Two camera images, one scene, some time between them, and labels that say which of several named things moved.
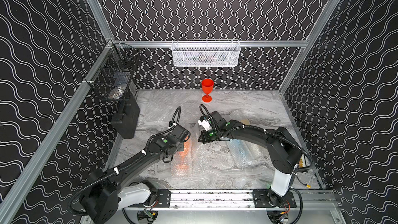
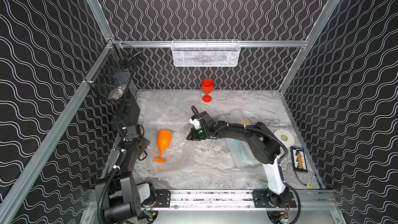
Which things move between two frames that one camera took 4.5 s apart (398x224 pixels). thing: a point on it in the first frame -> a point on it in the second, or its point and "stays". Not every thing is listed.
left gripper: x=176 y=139 -> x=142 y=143
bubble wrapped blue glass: x=245 y=154 stays
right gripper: x=204 y=139 stays
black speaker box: x=125 y=121 stays
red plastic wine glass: x=207 y=86 stays
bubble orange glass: x=196 y=161 -> x=174 y=154
